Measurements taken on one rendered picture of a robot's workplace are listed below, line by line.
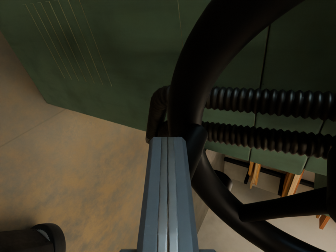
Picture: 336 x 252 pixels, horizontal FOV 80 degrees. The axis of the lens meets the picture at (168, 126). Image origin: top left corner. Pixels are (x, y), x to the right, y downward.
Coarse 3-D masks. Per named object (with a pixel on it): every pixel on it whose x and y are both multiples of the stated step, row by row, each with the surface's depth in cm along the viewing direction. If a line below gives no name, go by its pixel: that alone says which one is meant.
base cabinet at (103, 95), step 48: (0, 0) 49; (48, 0) 40; (96, 0) 34; (144, 0) 30; (192, 0) 27; (48, 48) 51; (96, 48) 42; (144, 48) 36; (48, 96) 70; (96, 96) 54; (144, 96) 44
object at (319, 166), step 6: (330, 120) 28; (324, 126) 29; (330, 126) 28; (324, 132) 29; (330, 132) 29; (312, 156) 33; (306, 162) 34; (312, 162) 33; (318, 162) 33; (324, 162) 32; (306, 168) 35; (312, 168) 34; (318, 168) 34; (324, 168) 33; (324, 174) 34
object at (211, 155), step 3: (207, 150) 46; (210, 150) 48; (207, 153) 46; (210, 153) 48; (213, 153) 51; (216, 153) 54; (207, 156) 47; (210, 156) 49; (213, 156) 52; (210, 159) 50; (213, 159) 52; (210, 162) 50
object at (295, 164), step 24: (312, 0) 21; (288, 24) 23; (312, 24) 22; (288, 48) 25; (312, 48) 24; (264, 72) 28; (288, 72) 27; (312, 72) 25; (264, 120) 33; (288, 120) 31; (312, 120) 29; (288, 168) 37
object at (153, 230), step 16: (160, 144) 10; (160, 160) 9; (160, 176) 8; (144, 192) 8; (160, 192) 7; (144, 208) 7; (160, 208) 7; (144, 224) 6; (160, 224) 6; (144, 240) 6; (160, 240) 6
